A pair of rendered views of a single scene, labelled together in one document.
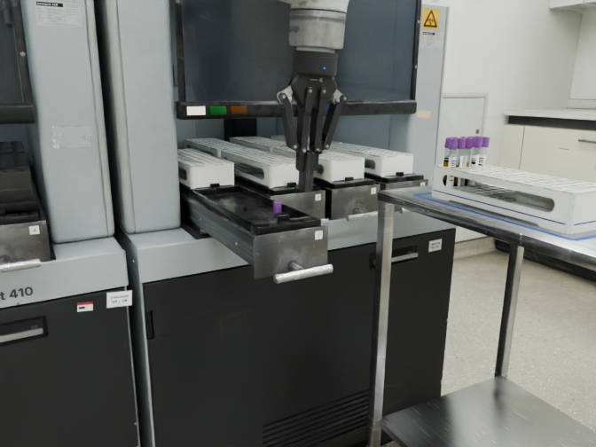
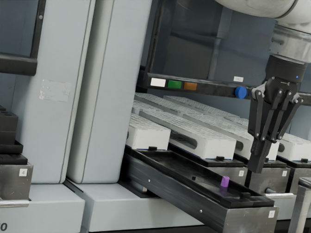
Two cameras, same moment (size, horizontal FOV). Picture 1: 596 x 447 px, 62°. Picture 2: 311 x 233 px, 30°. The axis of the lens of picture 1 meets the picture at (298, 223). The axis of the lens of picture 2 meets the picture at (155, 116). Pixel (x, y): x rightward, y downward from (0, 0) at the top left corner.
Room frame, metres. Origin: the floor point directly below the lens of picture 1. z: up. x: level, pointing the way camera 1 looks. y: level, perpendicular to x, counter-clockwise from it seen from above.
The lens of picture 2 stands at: (-0.25, 0.34, 1.11)
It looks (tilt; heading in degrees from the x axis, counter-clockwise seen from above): 9 degrees down; 353
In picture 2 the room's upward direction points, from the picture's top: 11 degrees clockwise
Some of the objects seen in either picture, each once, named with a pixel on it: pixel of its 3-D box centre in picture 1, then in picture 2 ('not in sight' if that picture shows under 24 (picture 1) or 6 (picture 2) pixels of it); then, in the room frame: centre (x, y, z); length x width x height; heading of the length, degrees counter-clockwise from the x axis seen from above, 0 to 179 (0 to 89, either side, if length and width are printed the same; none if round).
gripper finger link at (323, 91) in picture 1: (317, 120); (276, 114); (0.88, -0.03, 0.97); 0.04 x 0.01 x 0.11; 24
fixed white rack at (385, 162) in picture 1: (362, 160); (265, 139); (1.36, -0.18, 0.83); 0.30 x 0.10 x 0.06; 30
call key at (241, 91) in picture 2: not in sight; (240, 92); (1.13, -0.01, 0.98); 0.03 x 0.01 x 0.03; 120
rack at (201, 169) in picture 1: (192, 168); (120, 126); (1.19, 0.26, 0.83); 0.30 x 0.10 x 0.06; 30
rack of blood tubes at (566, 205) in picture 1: (511, 192); not in sight; (0.86, -0.37, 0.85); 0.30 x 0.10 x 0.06; 27
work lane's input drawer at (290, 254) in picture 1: (219, 206); (155, 168); (1.04, 0.17, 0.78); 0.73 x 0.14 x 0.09; 30
